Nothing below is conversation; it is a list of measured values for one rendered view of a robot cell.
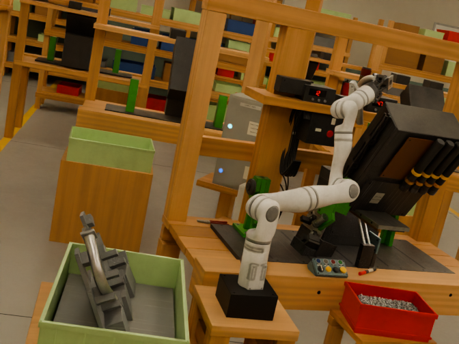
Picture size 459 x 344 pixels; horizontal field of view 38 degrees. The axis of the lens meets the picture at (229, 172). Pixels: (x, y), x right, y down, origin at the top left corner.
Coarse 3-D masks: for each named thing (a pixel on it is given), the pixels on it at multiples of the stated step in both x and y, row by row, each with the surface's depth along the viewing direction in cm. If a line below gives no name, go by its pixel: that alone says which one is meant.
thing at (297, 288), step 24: (216, 264) 265; (288, 264) 282; (192, 288) 268; (288, 288) 271; (312, 288) 274; (336, 288) 278; (408, 288) 291; (432, 288) 295; (456, 288) 300; (456, 312) 304
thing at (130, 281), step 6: (84, 216) 222; (90, 216) 222; (84, 222) 221; (90, 222) 221; (90, 228) 225; (96, 240) 229; (108, 264) 234; (126, 264) 239; (108, 270) 231; (126, 270) 234; (126, 276) 230; (132, 276) 241; (126, 282) 231; (132, 282) 237; (132, 288) 233; (132, 294) 232
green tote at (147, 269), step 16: (64, 256) 227; (128, 256) 243; (144, 256) 244; (160, 256) 245; (64, 272) 227; (80, 272) 243; (144, 272) 245; (160, 272) 246; (176, 272) 247; (176, 288) 241; (48, 304) 192; (176, 304) 231; (48, 320) 199; (176, 320) 222; (48, 336) 184; (64, 336) 184; (80, 336) 184; (96, 336) 185; (112, 336) 185; (128, 336) 185; (144, 336) 186; (160, 336) 187; (176, 336) 213
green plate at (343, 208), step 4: (336, 204) 294; (340, 204) 296; (344, 204) 297; (348, 204) 298; (320, 208) 304; (324, 208) 301; (328, 208) 298; (332, 208) 296; (336, 208) 295; (340, 208) 297; (344, 208) 297; (348, 208) 298; (320, 212) 302; (324, 212) 300; (328, 212) 297; (340, 212) 297; (344, 212) 298
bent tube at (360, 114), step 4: (364, 76) 286; (368, 76) 284; (372, 76) 283; (392, 76) 279; (360, 80) 288; (364, 80) 286; (368, 80) 284; (388, 80) 277; (392, 80) 280; (360, 84) 288; (364, 84) 287; (384, 84) 280; (388, 84) 278; (392, 84) 281; (388, 88) 279; (360, 112) 295; (360, 116) 296; (360, 120) 297; (360, 124) 298
